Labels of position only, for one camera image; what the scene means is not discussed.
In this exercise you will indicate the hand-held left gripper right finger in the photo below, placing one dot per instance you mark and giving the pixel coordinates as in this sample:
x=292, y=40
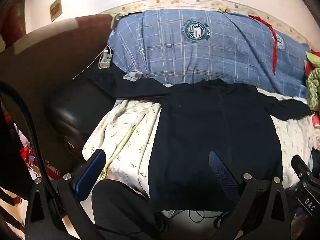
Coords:
x=222, y=177

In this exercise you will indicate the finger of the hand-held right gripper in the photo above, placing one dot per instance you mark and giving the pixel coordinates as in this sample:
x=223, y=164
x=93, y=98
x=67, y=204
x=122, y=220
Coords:
x=301, y=167

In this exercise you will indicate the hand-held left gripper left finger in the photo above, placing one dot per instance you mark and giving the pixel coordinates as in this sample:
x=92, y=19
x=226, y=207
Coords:
x=91, y=172

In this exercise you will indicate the dark navy long-sleeved garment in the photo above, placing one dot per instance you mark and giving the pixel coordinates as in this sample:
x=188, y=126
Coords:
x=212, y=120

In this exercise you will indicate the person's left leg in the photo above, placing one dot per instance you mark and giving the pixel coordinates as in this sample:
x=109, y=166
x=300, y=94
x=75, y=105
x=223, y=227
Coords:
x=120, y=205

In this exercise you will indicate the white floral blanket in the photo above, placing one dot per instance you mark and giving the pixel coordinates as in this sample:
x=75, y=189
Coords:
x=125, y=135

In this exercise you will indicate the red bag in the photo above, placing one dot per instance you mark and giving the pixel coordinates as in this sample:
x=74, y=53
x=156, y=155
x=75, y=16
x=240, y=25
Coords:
x=30, y=157

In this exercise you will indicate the black leather bench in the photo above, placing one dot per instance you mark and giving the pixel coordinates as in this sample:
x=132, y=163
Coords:
x=75, y=105

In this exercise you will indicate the green patterned quilt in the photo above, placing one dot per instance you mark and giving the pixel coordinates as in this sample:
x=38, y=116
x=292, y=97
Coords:
x=313, y=90

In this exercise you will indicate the grey cloth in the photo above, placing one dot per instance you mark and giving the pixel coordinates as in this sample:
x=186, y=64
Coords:
x=132, y=75

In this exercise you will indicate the lime green cloth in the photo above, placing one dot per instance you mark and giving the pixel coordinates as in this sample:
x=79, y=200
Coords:
x=313, y=58

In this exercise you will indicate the white charger plug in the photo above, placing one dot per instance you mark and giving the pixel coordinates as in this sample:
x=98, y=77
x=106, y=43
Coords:
x=105, y=58

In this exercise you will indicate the red cloth strip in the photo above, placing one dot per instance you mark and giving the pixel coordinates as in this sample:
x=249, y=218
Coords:
x=275, y=52

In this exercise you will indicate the brown headboard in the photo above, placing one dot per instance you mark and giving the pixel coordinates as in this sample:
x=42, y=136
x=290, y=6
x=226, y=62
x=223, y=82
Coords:
x=50, y=50

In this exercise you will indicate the blue plaid duvet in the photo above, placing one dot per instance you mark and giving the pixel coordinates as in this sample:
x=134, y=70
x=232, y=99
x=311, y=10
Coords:
x=175, y=55

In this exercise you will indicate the gold wall plaque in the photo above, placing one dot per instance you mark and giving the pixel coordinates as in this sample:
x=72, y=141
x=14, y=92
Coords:
x=55, y=9

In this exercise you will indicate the red framed wall picture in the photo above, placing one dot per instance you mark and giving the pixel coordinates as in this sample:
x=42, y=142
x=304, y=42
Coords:
x=13, y=20

